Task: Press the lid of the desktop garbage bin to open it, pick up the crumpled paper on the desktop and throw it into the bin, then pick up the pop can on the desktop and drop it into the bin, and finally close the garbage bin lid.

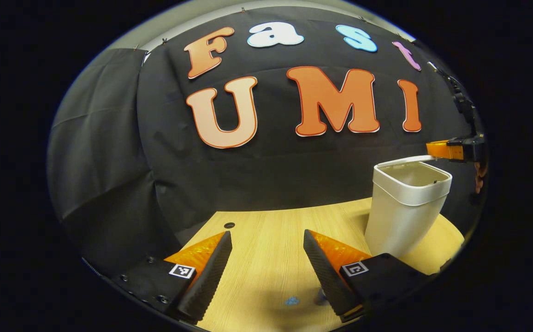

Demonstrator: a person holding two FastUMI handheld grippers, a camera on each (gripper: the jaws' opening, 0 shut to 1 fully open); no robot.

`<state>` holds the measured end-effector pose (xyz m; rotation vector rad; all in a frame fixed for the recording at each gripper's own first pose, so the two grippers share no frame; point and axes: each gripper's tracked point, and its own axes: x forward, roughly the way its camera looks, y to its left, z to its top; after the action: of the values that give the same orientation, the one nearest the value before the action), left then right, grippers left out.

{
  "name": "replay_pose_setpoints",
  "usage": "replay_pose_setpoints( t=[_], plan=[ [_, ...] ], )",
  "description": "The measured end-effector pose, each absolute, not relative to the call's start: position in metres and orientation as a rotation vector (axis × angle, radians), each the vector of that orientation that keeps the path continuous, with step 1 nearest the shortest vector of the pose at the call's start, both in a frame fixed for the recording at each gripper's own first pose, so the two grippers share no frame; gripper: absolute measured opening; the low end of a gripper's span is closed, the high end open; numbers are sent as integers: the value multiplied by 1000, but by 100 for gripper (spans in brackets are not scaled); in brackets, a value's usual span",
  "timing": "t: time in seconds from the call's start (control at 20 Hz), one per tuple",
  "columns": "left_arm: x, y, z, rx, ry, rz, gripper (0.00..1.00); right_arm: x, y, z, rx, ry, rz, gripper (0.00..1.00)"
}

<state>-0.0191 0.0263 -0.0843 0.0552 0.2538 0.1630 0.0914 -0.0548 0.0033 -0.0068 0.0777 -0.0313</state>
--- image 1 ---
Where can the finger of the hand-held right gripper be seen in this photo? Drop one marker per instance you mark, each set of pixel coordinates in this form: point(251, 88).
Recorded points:
point(439, 150)

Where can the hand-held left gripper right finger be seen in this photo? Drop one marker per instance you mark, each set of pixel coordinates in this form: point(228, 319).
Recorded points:
point(326, 281)

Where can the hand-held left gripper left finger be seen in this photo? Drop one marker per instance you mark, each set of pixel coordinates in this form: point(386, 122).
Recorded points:
point(211, 276)

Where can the wooden desktop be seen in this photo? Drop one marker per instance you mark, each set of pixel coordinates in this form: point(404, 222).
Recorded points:
point(266, 240)

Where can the white desktop garbage bin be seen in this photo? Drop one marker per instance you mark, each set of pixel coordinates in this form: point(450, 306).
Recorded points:
point(400, 216)

